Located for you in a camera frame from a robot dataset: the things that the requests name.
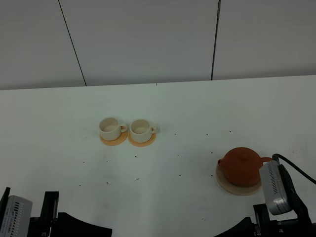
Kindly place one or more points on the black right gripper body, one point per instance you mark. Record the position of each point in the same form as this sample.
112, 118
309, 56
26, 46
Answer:
301, 226

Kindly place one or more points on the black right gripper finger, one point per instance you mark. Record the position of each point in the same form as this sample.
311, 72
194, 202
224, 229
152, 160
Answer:
245, 228

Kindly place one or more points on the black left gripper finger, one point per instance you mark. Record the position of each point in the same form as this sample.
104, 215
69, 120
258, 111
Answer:
68, 226

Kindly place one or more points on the brown clay teapot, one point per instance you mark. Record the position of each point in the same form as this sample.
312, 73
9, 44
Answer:
241, 166

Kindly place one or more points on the beige round teapot coaster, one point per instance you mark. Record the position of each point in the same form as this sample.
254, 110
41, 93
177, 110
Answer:
233, 189

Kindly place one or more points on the left white teacup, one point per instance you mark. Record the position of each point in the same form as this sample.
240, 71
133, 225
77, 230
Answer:
111, 129

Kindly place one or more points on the white teacup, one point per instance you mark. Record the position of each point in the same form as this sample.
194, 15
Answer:
111, 129
141, 130

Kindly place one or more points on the left orange cup coaster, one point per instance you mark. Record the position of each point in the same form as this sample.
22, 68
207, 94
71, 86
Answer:
116, 142

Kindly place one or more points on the orange cup coaster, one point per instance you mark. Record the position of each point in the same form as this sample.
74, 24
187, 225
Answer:
136, 144
116, 142

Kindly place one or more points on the right orange cup coaster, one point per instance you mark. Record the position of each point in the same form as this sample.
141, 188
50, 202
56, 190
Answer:
136, 144

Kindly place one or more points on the right white teacup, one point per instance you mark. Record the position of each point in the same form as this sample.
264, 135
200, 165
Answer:
141, 130

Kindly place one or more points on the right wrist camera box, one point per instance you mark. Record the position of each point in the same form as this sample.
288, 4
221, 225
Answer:
273, 188

